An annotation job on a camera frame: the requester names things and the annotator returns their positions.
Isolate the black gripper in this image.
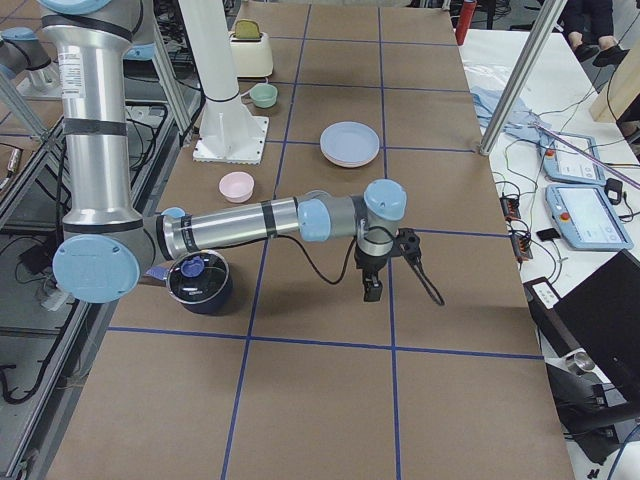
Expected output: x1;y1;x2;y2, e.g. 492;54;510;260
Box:
354;252;388;302

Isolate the blue plate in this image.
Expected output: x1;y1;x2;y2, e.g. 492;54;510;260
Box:
320;121;380;153

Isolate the pink plate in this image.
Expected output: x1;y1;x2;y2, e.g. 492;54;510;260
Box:
323;151;378;169

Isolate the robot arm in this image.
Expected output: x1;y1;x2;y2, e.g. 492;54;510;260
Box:
41;1;407;303

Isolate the black box with label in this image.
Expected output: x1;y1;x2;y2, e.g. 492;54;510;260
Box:
523;277;581;356

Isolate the pink bowl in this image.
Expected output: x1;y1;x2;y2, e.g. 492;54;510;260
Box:
218;171;255;203

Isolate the dark pot with glass lid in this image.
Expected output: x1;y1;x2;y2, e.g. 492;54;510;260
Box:
142;250;233;315

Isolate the light blue cup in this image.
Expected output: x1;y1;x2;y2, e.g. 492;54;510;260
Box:
161;207;186;218

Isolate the small metal cup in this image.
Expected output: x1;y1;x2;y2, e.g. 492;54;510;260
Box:
564;351;595;376

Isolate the green bowl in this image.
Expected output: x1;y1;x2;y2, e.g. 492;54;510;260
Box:
249;83;278;109

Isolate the near teach pendant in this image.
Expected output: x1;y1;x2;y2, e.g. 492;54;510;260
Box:
545;184;634;252

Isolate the teach pendant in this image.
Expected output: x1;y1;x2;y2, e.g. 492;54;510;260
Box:
539;133;606;186
545;184;634;252

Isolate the blue cloth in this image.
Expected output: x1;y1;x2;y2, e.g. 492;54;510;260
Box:
470;85;554;148

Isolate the black laptop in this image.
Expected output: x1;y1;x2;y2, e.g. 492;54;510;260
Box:
555;250;639;400

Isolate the far teach pendant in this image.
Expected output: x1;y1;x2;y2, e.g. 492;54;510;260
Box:
539;133;606;186

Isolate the cream toaster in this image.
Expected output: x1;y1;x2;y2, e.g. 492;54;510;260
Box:
229;19;274;78

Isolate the red bottle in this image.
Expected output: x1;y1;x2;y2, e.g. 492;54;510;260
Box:
455;0;477;46

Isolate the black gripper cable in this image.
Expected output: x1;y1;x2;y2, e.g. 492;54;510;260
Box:
279;227;446;307

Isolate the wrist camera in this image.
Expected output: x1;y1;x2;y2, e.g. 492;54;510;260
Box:
390;228;422;263

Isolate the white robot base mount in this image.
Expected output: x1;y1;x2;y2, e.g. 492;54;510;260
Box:
179;0;269;165

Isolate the aluminium frame post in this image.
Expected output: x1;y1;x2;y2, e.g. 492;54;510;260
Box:
478;0;567;156

